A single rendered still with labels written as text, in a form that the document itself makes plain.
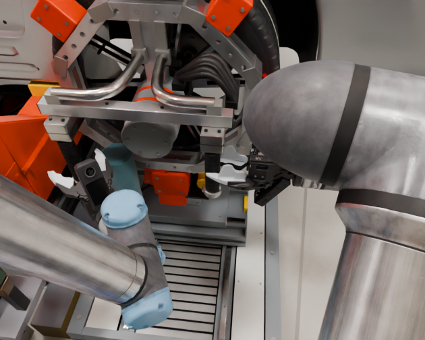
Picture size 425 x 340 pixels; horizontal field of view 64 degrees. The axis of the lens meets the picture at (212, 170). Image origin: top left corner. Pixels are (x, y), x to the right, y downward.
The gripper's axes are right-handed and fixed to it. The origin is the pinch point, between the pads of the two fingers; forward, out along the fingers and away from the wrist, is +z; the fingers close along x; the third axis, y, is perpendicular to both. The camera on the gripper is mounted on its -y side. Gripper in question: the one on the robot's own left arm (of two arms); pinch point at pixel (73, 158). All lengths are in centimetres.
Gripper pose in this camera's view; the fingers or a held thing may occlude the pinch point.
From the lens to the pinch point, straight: 89.0
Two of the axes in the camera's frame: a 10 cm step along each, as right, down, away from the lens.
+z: -6.3, -5.8, 5.2
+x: 7.8, -4.7, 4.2
